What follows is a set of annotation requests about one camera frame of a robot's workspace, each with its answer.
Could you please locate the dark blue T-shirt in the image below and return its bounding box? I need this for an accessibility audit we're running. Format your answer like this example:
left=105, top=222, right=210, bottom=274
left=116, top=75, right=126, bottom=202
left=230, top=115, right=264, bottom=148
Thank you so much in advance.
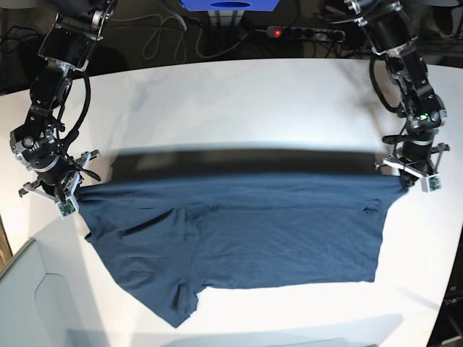
left=79, top=173, right=407, bottom=327

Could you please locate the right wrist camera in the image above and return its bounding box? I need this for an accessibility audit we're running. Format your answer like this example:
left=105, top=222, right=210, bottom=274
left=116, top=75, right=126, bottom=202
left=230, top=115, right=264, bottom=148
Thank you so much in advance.
left=56, top=196, right=80, bottom=219

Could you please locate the grey plastic bin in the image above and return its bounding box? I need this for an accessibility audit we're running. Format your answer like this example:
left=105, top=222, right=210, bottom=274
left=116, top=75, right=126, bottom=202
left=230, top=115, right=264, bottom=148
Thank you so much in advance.
left=1, top=239, right=109, bottom=346

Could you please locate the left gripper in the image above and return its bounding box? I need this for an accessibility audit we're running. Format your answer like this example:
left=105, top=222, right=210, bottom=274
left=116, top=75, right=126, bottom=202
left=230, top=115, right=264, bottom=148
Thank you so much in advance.
left=375, top=141, right=450, bottom=189

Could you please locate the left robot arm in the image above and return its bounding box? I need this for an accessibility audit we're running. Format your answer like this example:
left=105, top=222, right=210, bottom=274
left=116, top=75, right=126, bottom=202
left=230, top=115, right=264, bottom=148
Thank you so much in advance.
left=325, top=1, right=449, bottom=192

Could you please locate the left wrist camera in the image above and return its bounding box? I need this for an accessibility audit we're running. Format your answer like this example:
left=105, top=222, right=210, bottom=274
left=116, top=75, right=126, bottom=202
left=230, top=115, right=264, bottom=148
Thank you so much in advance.
left=420, top=173, right=442, bottom=192

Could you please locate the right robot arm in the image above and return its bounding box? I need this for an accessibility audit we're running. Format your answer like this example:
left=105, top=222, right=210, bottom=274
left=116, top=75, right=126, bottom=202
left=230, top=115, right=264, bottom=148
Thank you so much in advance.
left=10, top=1, right=116, bottom=213

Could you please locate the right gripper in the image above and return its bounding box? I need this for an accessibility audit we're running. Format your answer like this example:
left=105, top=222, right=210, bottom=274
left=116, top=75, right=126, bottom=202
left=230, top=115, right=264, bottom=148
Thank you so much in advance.
left=18, top=150, right=101, bottom=205

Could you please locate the blue box on stand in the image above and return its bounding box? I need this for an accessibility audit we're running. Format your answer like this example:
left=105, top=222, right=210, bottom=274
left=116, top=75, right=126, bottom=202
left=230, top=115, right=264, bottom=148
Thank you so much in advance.
left=179, top=0, right=279, bottom=12

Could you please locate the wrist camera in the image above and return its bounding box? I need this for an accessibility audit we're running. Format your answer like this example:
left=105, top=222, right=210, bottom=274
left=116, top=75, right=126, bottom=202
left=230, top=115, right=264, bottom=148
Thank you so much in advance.
left=420, top=173, right=442, bottom=192
left=56, top=196, right=80, bottom=219

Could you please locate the black power strip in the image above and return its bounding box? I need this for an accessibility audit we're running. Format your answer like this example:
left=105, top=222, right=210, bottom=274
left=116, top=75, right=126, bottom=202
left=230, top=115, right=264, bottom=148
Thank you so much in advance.
left=265, top=26, right=346, bottom=43

